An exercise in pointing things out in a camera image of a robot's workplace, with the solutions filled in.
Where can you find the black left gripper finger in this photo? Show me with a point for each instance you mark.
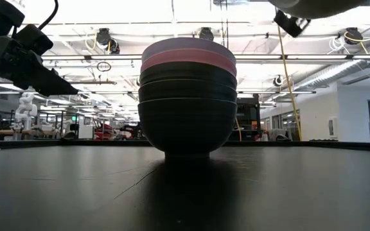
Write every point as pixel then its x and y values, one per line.
pixel 53 85

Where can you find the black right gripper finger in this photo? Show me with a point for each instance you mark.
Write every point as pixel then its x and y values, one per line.
pixel 291 25

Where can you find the white ridged bowl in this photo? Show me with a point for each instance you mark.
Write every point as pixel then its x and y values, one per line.
pixel 316 8

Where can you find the purple ridged bowl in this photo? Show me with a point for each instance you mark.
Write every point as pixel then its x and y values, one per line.
pixel 188 43

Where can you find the pink ridged bowl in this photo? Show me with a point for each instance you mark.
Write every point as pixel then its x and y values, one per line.
pixel 188 57

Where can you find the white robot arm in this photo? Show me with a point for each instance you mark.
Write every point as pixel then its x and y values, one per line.
pixel 26 110

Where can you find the red machine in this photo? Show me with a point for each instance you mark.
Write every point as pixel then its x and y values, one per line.
pixel 103 133

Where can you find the black equipment cabinet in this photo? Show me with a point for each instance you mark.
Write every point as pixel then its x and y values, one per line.
pixel 249 112

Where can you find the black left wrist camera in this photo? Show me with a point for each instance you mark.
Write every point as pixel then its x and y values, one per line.
pixel 34 40

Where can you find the long ceiling light rail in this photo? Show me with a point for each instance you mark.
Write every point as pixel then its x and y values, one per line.
pixel 92 57

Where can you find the silver ventilation duct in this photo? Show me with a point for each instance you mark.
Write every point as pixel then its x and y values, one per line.
pixel 348 69

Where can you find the white wall box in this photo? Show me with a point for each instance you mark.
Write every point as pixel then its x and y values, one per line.
pixel 332 126

